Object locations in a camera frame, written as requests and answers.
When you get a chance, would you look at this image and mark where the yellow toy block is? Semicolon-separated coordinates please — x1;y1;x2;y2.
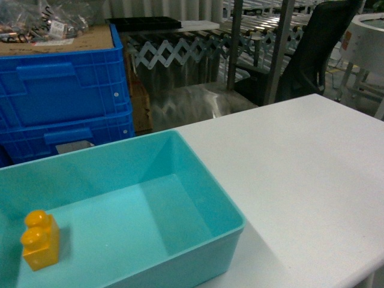
20;210;60;271

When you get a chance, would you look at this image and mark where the teal plastic tray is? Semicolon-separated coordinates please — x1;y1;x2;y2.
1;130;246;287

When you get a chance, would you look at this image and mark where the white flat board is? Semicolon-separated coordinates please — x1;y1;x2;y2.
175;20;220;32

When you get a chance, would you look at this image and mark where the black office chair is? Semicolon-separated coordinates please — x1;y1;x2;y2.
233;0;364;107

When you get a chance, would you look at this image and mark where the black divided tray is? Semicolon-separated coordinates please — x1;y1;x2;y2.
106;16;182;32

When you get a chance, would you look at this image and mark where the expandable roller conveyor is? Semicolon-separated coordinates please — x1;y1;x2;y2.
122;0;355;71

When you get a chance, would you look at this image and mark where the brown cardboard sheet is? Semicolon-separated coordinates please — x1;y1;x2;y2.
1;25;115;56

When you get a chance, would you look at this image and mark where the lower right blue crate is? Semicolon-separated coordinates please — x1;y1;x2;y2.
1;110;135;164

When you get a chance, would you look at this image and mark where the blue crate with cardboard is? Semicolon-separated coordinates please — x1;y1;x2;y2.
1;25;132;130

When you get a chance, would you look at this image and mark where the white round conveyor machine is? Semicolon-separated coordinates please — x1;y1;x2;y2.
335;12;383;120

